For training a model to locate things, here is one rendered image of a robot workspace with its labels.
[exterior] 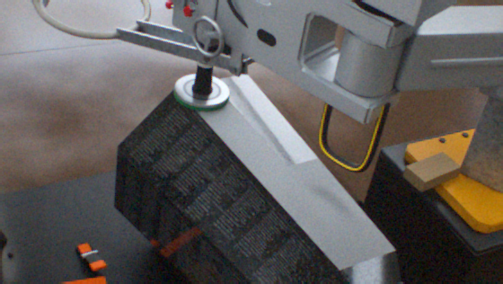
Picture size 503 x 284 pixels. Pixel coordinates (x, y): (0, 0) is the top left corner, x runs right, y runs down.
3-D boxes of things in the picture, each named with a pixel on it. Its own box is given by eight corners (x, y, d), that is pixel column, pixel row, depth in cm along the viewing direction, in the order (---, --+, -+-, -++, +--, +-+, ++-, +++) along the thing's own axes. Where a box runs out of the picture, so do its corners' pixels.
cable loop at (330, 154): (368, 180, 278) (392, 104, 258) (363, 183, 275) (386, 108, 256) (316, 146, 288) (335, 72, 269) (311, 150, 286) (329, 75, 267)
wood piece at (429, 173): (438, 161, 309) (442, 151, 306) (457, 176, 303) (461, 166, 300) (402, 176, 298) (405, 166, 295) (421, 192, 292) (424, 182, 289)
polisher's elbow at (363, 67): (376, 64, 271) (392, 13, 259) (401, 96, 257) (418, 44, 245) (325, 66, 265) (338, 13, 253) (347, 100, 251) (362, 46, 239)
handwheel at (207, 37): (236, 57, 284) (242, 20, 275) (217, 66, 278) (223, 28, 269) (206, 39, 291) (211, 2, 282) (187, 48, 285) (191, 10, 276)
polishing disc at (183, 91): (186, 110, 303) (187, 108, 303) (166, 80, 318) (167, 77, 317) (237, 103, 312) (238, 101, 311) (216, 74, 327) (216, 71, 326)
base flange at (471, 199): (490, 130, 338) (494, 121, 335) (576, 206, 306) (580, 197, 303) (398, 153, 316) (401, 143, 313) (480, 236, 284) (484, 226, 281)
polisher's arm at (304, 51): (391, 130, 274) (431, 2, 245) (352, 157, 259) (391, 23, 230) (231, 38, 307) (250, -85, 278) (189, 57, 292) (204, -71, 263)
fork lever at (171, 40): (274, 61, 297) (273, 48, 294) (239, 78, 284) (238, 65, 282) (145, 28, 338) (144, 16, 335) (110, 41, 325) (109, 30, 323)
